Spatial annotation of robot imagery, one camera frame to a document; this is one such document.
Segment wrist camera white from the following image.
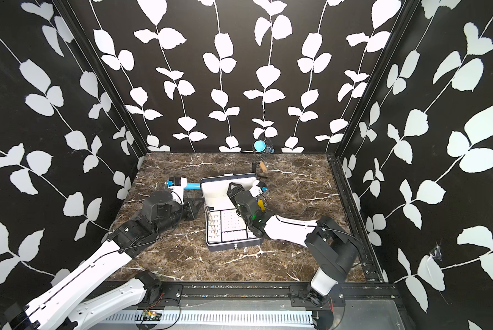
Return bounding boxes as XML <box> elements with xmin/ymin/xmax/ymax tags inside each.
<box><xmin>249</xmin><ymin>180</ymin><xmax>267</xmax><ymax>198</ymax></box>
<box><xmin>167</xmin><ymin>177</ymin><xmax>187</xmax><ymax>205</ymax></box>

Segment blue cylindrical tool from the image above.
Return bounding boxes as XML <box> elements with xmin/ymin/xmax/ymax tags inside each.
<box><xmin>166</xmin><ymin>177</ymin><xmax>201</xmax><ymax>190</ymax></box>

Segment yellow block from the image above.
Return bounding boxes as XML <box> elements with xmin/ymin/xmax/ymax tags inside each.
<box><xmin>257</xmin><ymin>200</ymin><xmax>265</xmax><ymax>211</ymax></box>

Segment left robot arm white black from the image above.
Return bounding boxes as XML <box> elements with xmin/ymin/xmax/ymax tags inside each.
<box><xmin>5</xmin><ymin>188</ymin><xmax>204</xmax><ymax>329</ymax></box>

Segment navy jewelry box white lining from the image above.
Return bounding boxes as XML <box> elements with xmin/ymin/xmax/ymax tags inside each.
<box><xmin>201</xmin><ymin>173</ymin><xmax>263</xmax><ymax>252</ymax></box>

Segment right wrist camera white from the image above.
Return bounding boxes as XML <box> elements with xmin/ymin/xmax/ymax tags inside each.
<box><xmin>249</xmin><ymin>180</ymin><xmax>267</xmax><ymax>198</ymax></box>

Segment white perforated cable duct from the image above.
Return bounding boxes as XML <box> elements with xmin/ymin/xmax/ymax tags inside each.
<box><xmin>100</xmin><ymin>310</ymin><xmax>314</xmax><ymax>327</ymax></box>

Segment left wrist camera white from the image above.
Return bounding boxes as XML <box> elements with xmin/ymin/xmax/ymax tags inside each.
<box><xmin>167</xmin><ymin>177</ymin><xmax>187</xmax><ymax>205</ymax></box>

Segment blue microphone on tripod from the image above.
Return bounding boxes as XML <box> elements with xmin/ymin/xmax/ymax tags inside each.
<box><xmin>251</xmin><ymin>137</ymin><xmax>275</xmax><ymax>173</ymax></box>

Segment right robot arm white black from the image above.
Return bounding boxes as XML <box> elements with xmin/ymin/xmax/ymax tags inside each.
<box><xmin>227</xmin><ymin>183</ymin><xmax>363</xmax><ymax>306</ymax></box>

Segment small green circuit board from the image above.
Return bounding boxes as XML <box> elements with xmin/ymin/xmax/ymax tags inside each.
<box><xmin>142</xmin><ymin>310</ymin><xmax>161</xmax><ymax>323</ymax></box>

